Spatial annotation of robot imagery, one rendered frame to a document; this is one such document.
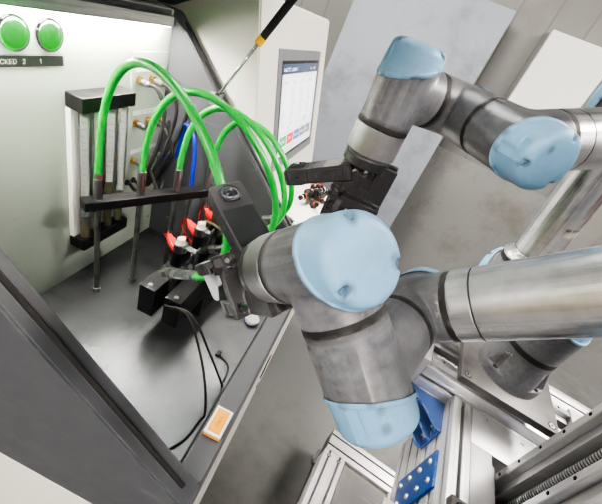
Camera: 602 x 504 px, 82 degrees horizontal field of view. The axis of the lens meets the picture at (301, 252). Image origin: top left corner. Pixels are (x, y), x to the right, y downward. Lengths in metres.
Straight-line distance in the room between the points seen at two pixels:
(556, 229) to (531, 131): 0.46
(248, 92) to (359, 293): 0.80
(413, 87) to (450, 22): 2.23
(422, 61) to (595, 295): 0.31
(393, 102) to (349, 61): 2.28
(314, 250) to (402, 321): 0.13
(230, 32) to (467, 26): 1.94
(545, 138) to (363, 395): 0.32
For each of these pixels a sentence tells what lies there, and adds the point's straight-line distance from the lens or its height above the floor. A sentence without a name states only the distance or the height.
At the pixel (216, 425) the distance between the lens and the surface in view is 0.67.
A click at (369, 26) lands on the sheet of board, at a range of 2.79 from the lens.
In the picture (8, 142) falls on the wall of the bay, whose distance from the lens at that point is 0.78.
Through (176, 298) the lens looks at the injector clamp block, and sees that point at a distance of 0.79.
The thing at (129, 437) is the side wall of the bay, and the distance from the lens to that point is 0.55.
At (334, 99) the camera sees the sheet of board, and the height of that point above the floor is 1.12.
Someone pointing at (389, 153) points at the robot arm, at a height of 1.43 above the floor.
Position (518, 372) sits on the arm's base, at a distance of 0.93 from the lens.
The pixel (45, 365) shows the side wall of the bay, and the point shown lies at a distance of 0.51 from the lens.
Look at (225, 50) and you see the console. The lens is 1.00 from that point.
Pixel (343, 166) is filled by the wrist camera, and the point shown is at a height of 1.39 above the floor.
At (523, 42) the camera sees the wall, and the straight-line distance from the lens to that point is 2.85.
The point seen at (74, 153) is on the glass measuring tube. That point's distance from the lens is 0.87.
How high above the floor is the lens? 1.55
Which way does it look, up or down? 33 degrees down
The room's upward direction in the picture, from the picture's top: 23 degrees clockwise
